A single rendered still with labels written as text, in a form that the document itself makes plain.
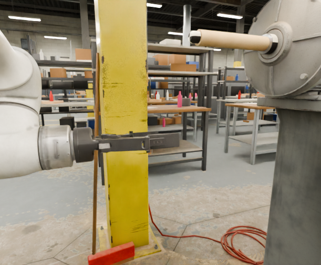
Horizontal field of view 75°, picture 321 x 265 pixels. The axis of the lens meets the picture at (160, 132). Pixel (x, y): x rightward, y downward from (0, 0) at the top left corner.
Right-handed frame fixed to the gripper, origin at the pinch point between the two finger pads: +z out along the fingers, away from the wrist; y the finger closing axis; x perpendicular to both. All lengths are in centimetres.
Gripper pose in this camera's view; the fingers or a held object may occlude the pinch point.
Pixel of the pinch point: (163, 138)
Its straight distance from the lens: 51.3
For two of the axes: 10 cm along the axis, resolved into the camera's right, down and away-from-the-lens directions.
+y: 3.4, 0.3, -9.4
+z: 9.4, -0.7, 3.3
